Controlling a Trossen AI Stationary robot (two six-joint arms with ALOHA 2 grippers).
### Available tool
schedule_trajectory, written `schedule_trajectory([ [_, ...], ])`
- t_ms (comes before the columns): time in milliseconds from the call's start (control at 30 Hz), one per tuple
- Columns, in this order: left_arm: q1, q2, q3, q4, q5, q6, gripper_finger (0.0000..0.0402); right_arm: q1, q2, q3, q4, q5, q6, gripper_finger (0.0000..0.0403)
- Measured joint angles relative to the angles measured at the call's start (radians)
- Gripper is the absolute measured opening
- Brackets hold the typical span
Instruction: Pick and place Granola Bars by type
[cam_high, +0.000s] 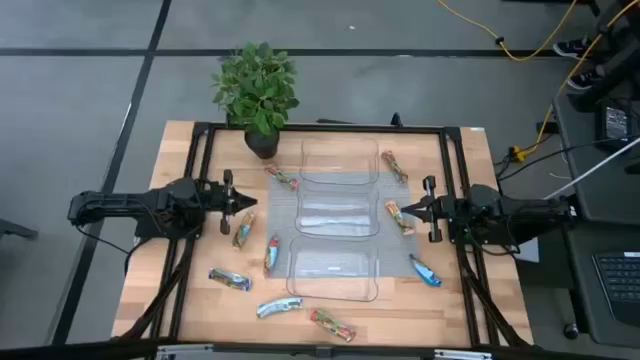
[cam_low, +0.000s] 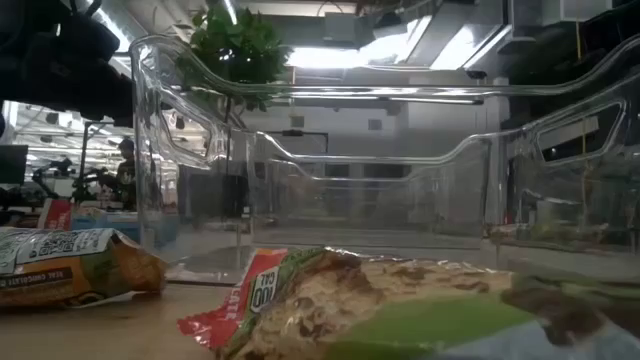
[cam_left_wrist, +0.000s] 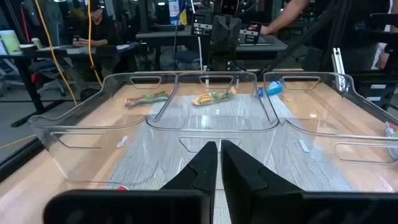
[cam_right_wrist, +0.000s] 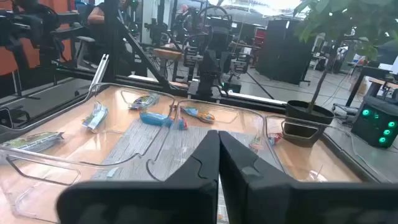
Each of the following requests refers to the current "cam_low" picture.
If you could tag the clear plastic bin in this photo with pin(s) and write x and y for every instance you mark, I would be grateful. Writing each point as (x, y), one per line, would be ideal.
(150, 100)

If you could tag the black stand frame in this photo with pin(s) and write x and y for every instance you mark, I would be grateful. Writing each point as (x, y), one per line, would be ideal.
(83, 150)

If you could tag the black ceiling camera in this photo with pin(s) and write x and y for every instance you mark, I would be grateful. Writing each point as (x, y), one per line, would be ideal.
(476, 74)

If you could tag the dark plant pot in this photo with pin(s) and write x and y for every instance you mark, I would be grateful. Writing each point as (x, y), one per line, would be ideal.
(215, 195)

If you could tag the green leafy plant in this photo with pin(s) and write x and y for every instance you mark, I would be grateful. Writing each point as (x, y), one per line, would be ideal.
(235, 45)

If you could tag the black monitor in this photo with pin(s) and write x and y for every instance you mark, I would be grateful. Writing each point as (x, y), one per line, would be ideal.
(12, 165)

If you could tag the person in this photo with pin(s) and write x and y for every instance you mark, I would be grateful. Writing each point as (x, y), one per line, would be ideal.
(126, 175)

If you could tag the red and white package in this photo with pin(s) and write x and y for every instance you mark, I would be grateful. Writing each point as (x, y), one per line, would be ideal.
(56, 215)

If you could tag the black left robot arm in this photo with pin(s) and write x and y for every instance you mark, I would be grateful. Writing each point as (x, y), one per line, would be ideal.
(40, 30)

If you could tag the blue package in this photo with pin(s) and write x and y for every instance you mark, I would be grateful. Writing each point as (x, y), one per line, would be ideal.
(110, 227)

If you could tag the green wrapped granola bar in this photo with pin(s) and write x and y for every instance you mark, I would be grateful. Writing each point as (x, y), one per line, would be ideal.
(550, 234)

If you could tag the red and green granola bar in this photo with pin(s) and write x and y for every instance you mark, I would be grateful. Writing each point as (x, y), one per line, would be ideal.
(350, 300)

